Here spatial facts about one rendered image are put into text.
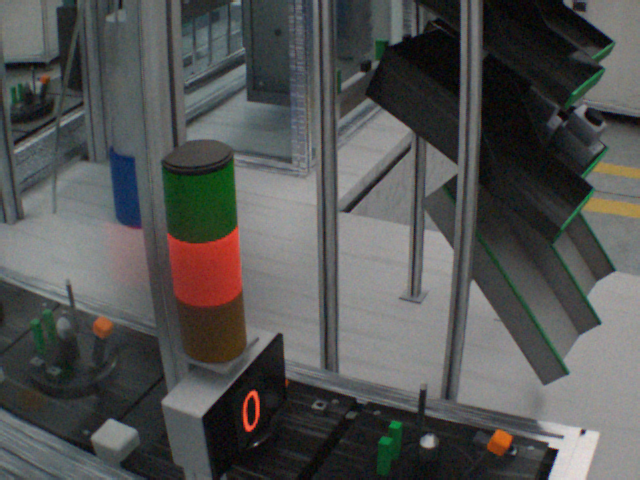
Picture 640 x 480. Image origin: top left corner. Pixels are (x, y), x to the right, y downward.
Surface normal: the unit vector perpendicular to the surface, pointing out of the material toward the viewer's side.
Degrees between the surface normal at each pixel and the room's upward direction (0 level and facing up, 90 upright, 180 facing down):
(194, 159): 0
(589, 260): 90
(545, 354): 90
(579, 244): 90
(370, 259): 0
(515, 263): 45
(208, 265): 90
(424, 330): 0
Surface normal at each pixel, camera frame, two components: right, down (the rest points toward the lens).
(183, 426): -0.44, 0.44
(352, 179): -0.02, -0.87
